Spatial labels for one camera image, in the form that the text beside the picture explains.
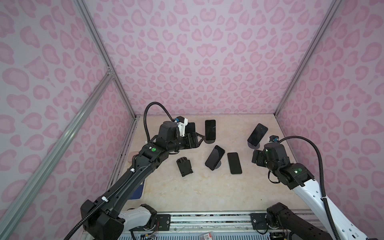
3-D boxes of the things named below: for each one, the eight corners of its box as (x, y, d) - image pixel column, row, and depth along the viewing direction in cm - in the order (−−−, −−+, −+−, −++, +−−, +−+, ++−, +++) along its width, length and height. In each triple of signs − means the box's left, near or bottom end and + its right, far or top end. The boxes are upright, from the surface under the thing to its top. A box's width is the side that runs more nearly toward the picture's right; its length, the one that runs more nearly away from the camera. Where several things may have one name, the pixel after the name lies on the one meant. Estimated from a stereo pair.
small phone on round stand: (252, 150, 102) (260, 136, 90) (245, 144, 105) (251, 130, 93) (260, 142, 106) (268, 128, 94) (252, 137, 109) (259, 122, 97)
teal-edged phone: (204, 165, 94) (205, 157, 87) (215, 153, 100) (216, 144, 92) (212, 171, 92) (213, 163, 84) (223, 158, 98) (225, 150, 90)
